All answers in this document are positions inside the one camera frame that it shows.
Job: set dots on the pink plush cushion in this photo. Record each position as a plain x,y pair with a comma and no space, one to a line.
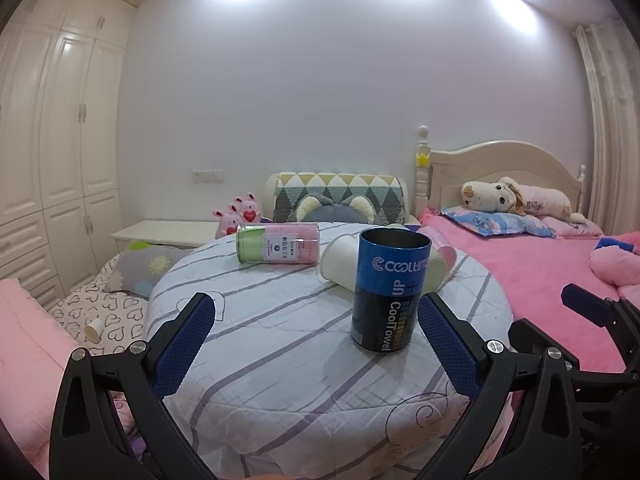
617,265

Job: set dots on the triangle patterned headboard cover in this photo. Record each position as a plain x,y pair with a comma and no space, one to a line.
345,187

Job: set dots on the cream curtain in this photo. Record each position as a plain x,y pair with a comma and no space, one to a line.
612,125

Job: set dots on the pink cylinder container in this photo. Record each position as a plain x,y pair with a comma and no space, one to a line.
436,272

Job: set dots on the pink bed blanket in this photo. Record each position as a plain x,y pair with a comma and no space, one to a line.
530,275

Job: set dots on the small paper cup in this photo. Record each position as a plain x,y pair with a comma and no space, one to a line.
94,330

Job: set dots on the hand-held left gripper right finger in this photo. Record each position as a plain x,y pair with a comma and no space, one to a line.
450,355

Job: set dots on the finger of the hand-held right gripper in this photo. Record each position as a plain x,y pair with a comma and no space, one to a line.
527,337
587,306

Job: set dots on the white paper cup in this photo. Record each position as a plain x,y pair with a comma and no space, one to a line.
342,262

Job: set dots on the grey flower pillow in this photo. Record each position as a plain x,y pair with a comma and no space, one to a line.
145,270

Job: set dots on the blue and black can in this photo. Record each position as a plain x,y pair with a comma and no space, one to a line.
390,292

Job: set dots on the grey bear cushion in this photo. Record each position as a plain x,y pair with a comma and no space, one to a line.
332,210

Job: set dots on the white dog plush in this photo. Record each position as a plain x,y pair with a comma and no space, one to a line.
487,195

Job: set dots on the cream wardrobe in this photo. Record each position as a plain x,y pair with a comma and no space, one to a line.
60,135

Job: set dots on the light pink blanket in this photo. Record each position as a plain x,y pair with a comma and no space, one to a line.
30,340

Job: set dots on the yellow crown ornament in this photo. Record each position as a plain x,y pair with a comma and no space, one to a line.
424,159

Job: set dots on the white wall switch panel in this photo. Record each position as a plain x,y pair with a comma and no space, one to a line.
208,176

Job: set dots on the blue printed pillow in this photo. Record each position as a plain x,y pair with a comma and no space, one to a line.
500,222

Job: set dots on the heart patterned sheet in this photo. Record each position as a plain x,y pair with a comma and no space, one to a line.
115,310

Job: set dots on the pink and green clear canister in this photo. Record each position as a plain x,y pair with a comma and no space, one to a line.
277,243

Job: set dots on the pink bunny plush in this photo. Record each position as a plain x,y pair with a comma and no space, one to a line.
226,222
249,208

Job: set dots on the cream wooden bed headboard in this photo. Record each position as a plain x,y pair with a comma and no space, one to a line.
500,165

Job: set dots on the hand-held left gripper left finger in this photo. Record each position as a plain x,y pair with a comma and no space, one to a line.
184,347

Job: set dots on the pink cup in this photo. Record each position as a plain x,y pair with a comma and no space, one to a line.
446,252

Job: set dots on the white nightstand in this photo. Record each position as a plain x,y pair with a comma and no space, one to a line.
165,232

